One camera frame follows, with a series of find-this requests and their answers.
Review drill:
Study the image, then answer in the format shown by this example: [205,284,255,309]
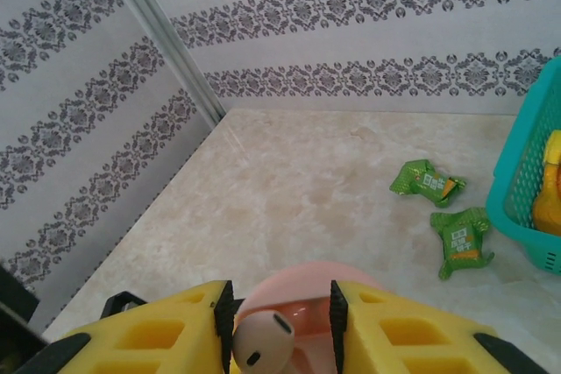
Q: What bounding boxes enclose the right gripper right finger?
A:
[329,279,561,374]

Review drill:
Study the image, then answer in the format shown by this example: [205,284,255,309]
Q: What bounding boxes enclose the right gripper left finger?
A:
[8,279,234,374]

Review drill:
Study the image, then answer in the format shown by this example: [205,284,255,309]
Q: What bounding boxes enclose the white earbud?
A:
[231,307,295,370]

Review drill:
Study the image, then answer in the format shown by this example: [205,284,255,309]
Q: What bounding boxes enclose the pink earbud charging case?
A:
[234,259,383,374]

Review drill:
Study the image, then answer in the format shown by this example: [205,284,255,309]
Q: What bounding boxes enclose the green snack packet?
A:
[389,159,468,208]
[430,206,495,279]

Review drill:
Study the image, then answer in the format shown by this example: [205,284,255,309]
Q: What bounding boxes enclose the teal plastic basket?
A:
[485,56,561,278]

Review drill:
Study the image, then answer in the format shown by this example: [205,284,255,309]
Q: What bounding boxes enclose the yellow toy fruit piece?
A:
[531,128,561,235]

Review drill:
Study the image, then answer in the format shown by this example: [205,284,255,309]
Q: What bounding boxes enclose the aluminium frame post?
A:
[98,0,228,129]

